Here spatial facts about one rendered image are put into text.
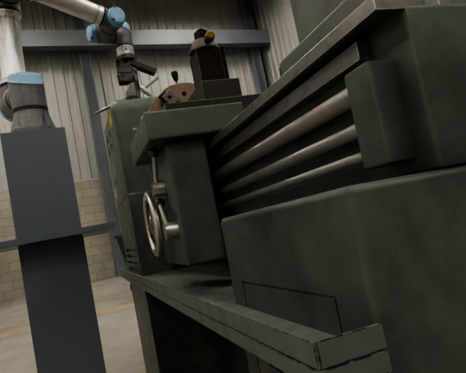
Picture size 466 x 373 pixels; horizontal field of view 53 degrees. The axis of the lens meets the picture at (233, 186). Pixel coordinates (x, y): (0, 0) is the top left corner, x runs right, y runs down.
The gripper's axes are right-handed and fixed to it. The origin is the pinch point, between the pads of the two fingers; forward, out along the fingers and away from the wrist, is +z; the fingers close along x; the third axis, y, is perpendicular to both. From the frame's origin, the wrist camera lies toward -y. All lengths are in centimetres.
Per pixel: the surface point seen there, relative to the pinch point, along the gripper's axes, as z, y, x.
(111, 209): -28, -48, -959
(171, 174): 48, 14, 105
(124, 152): 25.2, 12.3, 16.5
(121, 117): 10.9, 11.0, 16.7
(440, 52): 48, -1, 167
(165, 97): 10.5, -3.4, 36.1
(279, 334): 72, 18, 160
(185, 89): 7.2, -12.5, 32.2
